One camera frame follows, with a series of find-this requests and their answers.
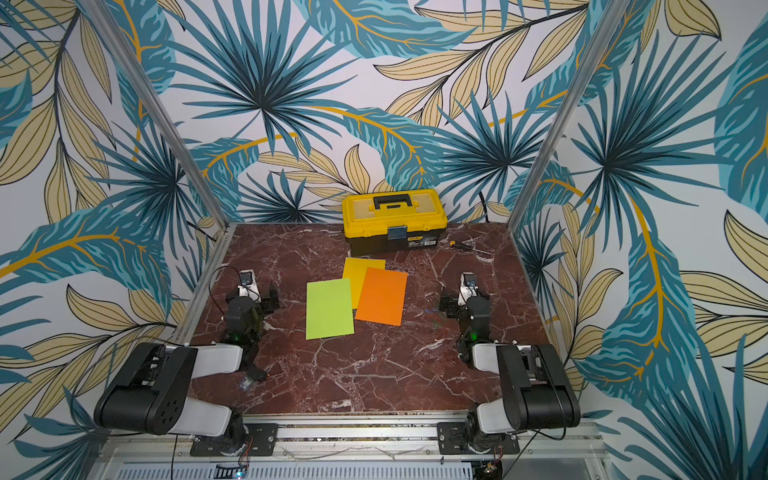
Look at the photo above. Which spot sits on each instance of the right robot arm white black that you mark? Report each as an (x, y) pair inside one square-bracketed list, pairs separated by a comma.
[(535, 392)]

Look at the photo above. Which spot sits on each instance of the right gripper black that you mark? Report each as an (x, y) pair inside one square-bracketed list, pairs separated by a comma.
[(452, 303)]

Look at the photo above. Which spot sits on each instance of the aluminium frame rail front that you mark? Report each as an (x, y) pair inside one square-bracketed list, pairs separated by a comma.
[(361, 446)]

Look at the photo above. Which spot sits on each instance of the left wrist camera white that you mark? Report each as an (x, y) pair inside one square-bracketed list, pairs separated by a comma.
[(247, 285)]

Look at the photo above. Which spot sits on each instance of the orange paper sheet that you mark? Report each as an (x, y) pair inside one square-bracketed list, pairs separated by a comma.
[(382, 297)]

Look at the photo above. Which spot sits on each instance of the right aluminium corner post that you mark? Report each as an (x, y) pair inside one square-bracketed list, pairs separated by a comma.
[(583, 74)]

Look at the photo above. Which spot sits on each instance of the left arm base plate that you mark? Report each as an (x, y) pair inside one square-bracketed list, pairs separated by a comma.
[(252, 440)]

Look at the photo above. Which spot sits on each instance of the yellow black toolbox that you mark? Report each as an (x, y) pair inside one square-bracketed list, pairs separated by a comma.
[(395, 221)]

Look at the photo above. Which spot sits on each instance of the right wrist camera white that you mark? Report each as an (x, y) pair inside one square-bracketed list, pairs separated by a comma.
[(468, 286)]

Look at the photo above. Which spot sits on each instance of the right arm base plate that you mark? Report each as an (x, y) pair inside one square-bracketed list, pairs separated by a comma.
[(465, 438)]

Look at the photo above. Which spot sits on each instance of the green paper sheet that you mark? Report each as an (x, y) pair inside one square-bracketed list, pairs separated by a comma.
[(329, 311)]

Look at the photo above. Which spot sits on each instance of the left aluminium corner post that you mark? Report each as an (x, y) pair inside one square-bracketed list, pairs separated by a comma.
[(108, 29)]

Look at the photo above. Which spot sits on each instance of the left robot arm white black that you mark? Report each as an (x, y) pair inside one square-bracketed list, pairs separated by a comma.
[(149, 394)]

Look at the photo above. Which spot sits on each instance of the aluminium corner post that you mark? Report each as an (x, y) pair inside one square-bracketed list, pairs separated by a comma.
[(108, 29), (583, 74)]

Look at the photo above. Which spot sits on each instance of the small black clip object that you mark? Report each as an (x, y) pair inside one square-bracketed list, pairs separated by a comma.
[(253, 375)]

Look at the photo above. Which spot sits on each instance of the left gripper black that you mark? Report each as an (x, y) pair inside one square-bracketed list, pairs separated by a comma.
[(270, 302)]

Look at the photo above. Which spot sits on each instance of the yellow paper sheet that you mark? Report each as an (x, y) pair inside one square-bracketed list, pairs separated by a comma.
[(355, 270)]

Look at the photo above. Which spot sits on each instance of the small screwdriver yellow black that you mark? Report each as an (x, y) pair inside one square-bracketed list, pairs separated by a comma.
[(461, 246)]

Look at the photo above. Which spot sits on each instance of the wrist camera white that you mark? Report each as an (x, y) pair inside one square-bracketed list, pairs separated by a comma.
[(247, 285), (468, 286)]

